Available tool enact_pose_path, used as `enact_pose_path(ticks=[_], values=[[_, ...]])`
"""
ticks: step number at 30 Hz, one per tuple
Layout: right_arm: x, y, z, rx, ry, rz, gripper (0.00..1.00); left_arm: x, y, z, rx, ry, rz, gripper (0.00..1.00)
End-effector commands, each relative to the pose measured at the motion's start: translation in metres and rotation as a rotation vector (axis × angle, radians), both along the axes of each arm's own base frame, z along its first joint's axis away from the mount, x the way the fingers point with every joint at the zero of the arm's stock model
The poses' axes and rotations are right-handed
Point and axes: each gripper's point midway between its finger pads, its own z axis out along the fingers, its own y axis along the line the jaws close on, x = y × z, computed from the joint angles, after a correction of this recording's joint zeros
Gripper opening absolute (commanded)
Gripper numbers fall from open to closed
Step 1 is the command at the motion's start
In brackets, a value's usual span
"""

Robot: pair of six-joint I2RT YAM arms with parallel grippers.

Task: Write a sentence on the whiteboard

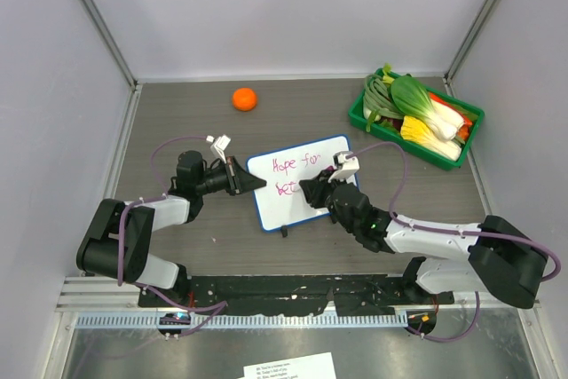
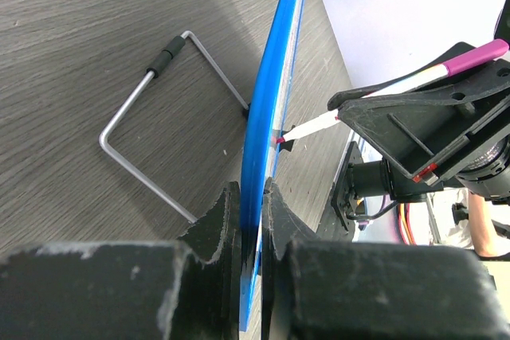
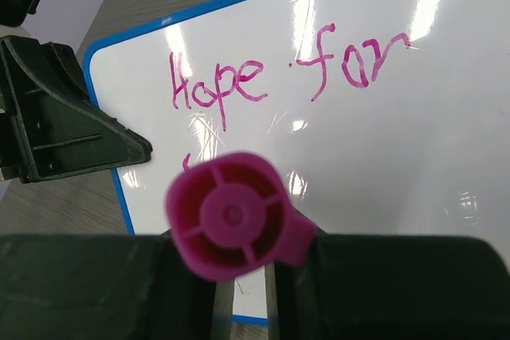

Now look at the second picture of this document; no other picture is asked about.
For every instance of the person forearm in background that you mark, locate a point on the person forearm in background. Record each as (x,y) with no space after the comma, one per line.
(486,242)

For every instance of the blue framed whiteboard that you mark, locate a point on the blue framed whiteboard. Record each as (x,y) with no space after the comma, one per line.
(266,112)

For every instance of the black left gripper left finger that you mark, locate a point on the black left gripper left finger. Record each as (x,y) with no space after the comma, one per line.
(186,288)

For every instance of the white magenta marker pen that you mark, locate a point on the white magenta marker pen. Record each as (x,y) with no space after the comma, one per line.
(452,67)

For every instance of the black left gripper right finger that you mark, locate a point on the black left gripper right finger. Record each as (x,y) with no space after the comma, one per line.
(320,289)

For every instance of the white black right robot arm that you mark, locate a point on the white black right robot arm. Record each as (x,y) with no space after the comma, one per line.
(358,179)

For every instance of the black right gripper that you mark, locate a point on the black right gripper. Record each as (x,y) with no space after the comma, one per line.
(456,128)

